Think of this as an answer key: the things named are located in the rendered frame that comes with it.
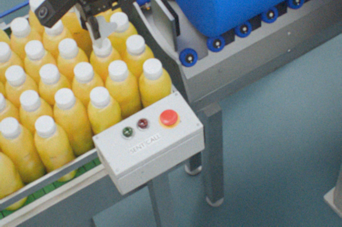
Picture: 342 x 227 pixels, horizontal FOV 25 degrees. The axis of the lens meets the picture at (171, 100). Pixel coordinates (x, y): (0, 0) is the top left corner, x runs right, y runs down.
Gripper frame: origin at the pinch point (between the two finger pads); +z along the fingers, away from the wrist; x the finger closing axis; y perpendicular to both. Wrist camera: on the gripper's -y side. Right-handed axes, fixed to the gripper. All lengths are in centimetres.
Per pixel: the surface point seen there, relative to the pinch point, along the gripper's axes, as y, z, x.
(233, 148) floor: 44, 111, 12
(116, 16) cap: 7.7, 1.0, 2.5
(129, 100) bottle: 1.3, 9.5, -12.7
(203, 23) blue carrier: 25.4, 8.9, -4.4
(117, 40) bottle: 5.8, 5.2, -0.4
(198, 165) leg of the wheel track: 29, 106, 10
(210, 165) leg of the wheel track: 25, 79, -4
